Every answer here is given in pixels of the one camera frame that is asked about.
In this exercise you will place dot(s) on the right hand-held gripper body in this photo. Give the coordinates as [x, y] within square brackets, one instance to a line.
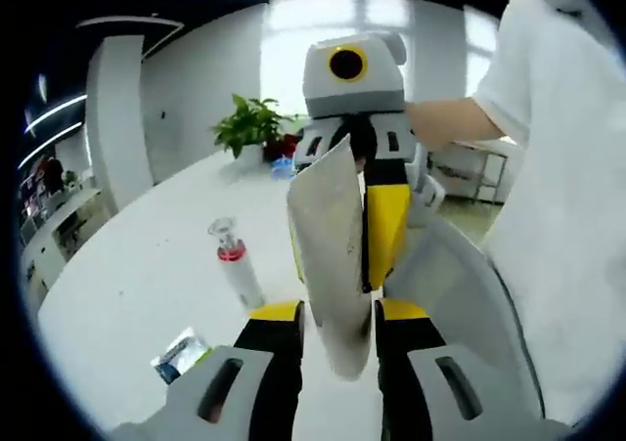
[352, 94]

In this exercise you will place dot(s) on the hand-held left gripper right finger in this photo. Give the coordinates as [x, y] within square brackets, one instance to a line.
[430, 392]

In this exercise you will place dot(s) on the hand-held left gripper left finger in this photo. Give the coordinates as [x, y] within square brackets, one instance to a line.
[244, 392]

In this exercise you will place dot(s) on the blue silver skincare sachet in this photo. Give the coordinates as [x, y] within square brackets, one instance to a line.
[178, 358]

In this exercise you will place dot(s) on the white red-collar skincare pump bottle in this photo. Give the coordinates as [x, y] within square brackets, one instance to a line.
[239, 270]

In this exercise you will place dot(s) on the red cloth bundle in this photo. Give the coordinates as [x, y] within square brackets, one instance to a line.
[281, 147]

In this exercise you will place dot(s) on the blue plastic pack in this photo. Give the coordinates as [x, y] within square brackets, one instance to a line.
[282, 169]

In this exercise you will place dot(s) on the green potted plant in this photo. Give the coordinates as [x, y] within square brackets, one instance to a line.
[249, 118]

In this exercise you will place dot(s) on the person's white shirt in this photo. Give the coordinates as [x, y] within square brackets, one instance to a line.
[562, 167]

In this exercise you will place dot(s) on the white pillar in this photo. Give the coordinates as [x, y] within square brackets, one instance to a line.
[120, 118]

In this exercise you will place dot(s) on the row of white office desks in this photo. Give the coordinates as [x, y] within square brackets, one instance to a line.
[63, 216]

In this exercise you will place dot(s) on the long ceiling light strip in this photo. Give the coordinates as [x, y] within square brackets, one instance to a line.
[56, 112]
[49, 143]

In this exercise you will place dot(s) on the white frame table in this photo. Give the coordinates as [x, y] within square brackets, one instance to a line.
[464, 145]

